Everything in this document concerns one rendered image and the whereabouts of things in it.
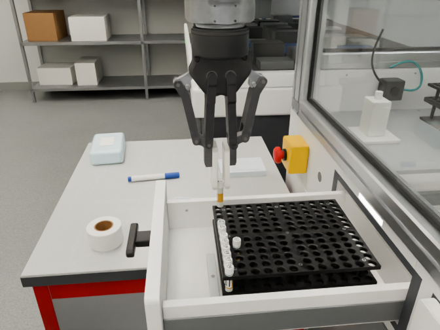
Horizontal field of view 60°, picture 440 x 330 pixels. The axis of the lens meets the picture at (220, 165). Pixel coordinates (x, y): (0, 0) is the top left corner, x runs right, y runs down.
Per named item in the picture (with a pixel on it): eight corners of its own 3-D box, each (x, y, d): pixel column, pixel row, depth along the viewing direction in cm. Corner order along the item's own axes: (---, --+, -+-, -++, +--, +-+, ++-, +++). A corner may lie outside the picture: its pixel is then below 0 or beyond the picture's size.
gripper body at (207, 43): (188, 28, 45) (191, 103, 49) (258, 27, 46) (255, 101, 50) (184, 21, 52) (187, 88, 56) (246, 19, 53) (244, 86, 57)
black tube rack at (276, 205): (222, 311, 54) (222, 277, 51) (212, 235, 70) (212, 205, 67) (372, 299, 56) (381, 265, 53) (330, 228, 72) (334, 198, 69)
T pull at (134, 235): (126, 259, 55) (124, 252, 54) (131, 228, 61) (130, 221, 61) (151, 258, 55) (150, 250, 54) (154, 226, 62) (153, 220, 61)
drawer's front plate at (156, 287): (151, 363, 49) (143, 300, 44) (160, 227, 75) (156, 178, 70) (165, 361, 49) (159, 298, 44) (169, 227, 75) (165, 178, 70)
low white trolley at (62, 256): (84, 484, 106) (19, 275, 71) (116, 308, 161) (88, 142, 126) (290, 460, 111) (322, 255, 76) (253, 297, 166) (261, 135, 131)
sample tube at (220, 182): (215, 203, 62) (215, 179, 60) (223, 203, 62) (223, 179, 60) (217, 208, 61) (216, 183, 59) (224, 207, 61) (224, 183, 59)
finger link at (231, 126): (220, 66, 53) (230, 65, 54) (226, 139, 59) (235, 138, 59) (224, 73, 50) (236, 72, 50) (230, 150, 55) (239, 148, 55)
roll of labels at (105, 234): (81, 246, 79) (78, 230, 77) (103, 228, 84) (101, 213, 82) (109, 255, 76) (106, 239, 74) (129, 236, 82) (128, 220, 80)
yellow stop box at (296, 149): (285, 175, 90) (288, 146, 86) (278, 161, 96) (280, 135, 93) (306, 173, 90) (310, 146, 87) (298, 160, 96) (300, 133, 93)
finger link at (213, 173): (218, 148, 55) (213, 148, 55) (217, 190, 58) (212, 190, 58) (215, 140, 58) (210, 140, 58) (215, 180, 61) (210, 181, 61)
